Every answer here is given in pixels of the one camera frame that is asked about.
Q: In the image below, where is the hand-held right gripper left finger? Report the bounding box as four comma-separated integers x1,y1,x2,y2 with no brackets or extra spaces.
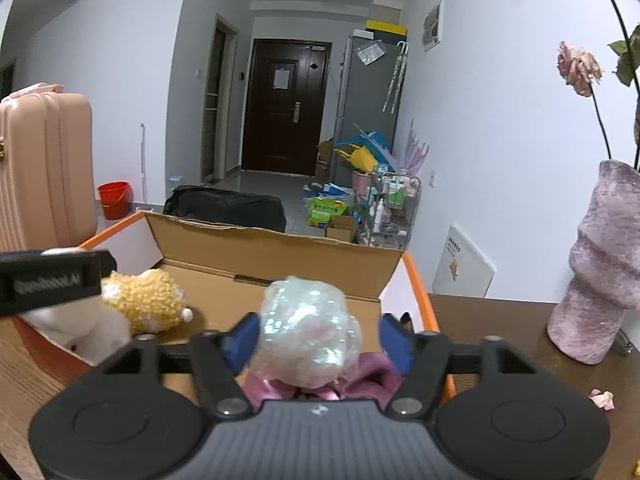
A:
100,312,261,420

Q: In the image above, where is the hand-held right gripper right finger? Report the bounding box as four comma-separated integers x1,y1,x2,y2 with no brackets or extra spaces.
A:
381,313,540,418

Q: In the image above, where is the pink satin scrunchie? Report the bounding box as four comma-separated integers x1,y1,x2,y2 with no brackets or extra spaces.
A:
242,352,406,411

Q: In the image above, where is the iridescent plastic wrap ball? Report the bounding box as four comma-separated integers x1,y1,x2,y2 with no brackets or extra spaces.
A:
248,275,362,391

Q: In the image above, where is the orange cardboard box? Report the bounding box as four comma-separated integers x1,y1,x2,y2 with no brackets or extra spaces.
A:
12,210,457,401

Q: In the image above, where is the yellow white sheep plush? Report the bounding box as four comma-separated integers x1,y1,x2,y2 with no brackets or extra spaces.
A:
25,270,195,366

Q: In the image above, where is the red bucket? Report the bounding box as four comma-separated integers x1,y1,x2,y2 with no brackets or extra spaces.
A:
97,181,133,221

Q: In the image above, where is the white board panel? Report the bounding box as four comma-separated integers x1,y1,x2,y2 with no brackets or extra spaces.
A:
432,225,496,298

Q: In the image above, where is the pink ribbed suitcase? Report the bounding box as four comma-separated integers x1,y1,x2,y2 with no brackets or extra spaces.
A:
0,84,96,253

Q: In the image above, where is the small open cardboard box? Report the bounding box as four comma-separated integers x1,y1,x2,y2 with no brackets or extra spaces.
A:
325,215,358,243

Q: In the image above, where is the green printed bag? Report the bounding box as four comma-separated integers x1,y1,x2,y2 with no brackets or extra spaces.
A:
306,196,348,231

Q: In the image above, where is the white mop stick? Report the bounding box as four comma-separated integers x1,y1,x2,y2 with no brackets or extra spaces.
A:
140,122,148,206

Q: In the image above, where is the pink bin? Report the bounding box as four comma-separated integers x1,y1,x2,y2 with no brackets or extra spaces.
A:
351,170,376,196

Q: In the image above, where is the purple umbrella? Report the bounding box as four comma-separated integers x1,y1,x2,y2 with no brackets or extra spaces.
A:
404,119,430,176

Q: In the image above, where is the blue yellow bags pile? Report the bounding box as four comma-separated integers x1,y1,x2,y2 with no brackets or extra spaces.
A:
334,124,396,173

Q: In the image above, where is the brown cardboard box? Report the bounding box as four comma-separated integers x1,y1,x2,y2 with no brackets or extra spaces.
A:
315,137,335,181

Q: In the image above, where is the dark brown door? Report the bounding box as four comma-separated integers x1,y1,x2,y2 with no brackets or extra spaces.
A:
241,38,333,177

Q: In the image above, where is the purple textured vase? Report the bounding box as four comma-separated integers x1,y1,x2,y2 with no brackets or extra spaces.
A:
547,160,640,365

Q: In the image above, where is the grey refrigerator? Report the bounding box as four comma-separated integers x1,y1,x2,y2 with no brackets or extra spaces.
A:
332,35,406,191

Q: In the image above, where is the hanging folded umbrella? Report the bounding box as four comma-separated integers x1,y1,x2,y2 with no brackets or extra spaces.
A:
382,42,409,113

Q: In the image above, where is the clear plastic pouch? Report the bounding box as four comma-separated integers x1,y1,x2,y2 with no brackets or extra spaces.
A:
356,42,387,66

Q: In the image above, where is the yellow black box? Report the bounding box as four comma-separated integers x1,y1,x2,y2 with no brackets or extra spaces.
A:
365,20,408,37

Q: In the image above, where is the wire trolley with bottles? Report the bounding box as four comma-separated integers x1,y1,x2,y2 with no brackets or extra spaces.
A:
367,171,422,251

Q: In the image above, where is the wall electric panel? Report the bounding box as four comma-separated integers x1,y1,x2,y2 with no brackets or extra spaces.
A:
422,0,445,53

